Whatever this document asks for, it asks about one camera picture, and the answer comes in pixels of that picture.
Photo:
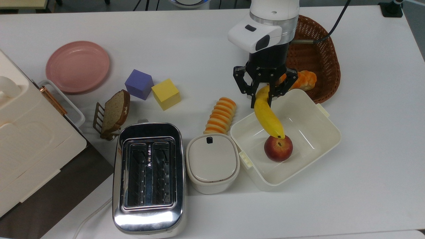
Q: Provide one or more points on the large white open container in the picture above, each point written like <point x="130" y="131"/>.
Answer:
<point x="312" y="132"/>

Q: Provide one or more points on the yellow cube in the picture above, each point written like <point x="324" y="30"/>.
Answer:
<point x="166" y="94"/>

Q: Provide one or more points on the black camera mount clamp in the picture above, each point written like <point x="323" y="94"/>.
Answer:
<point x="391" y="8"/>

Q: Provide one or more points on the brown wicker basket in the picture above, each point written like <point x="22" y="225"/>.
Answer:
<point x="318" y="56"/>

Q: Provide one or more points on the short orange bread roll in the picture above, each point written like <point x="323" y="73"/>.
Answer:
<point x="307" y="81"/>

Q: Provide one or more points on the purple cube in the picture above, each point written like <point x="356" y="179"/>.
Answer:
<point x="138" y="84"/>

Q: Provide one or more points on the white and blue round base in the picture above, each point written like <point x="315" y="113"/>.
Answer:
<point x="191" y="2"/>

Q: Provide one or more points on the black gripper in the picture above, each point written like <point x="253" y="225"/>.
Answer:
<point x="267" y="61"/>

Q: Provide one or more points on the large white appliance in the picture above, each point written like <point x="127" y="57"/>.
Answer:
<point x="30" y="139"/>

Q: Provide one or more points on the brown bread slice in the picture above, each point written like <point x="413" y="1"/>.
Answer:
<point x="115" y="111"/>

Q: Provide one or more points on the red apple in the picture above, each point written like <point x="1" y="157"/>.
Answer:
<point x="278" y="151"/>

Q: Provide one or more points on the brown toast rack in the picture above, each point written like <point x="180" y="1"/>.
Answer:
<point x="98" y="118"/>

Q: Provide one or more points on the pink plate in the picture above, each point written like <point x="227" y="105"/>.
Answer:
<point x="77" y="66"/>

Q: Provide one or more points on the small white lidded container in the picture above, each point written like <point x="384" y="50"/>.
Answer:
<point x="212" y="162"/>

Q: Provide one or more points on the long ridged orange bread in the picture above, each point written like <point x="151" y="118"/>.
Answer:
<point x="220" y="116"/>

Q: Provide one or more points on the yellow banana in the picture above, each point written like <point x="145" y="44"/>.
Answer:
<point x="265" y="114"/>

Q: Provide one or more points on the beige side table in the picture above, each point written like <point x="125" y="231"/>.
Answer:
<point x="21" y="3"/>

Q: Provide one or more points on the chrome two-slot toaster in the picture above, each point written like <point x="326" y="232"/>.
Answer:
<point x="149" y="176"/>

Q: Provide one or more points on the white tray with rim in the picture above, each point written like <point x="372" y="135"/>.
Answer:
<point x="71" y="109"/>

